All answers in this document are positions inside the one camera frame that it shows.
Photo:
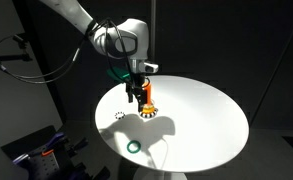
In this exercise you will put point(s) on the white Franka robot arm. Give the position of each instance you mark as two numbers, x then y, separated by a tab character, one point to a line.
129	36

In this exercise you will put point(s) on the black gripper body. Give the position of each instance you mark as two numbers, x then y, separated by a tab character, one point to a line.
137	85

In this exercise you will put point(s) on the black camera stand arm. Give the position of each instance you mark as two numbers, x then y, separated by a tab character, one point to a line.
22	55

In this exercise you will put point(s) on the grey vertical pole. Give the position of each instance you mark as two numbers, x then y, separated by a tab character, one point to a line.
153	20

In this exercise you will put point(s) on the perforated metal breadboard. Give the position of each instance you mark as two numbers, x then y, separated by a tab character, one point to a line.
42	163

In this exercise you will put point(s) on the silver metal block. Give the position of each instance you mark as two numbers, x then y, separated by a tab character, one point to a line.
21	159

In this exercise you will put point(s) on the white table pedestal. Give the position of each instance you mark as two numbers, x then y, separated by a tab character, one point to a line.
159	175

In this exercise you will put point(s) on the orange toy peg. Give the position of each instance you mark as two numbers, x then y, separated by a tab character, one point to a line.
148	93

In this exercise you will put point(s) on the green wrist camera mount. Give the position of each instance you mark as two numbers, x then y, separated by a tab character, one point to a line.
117	73

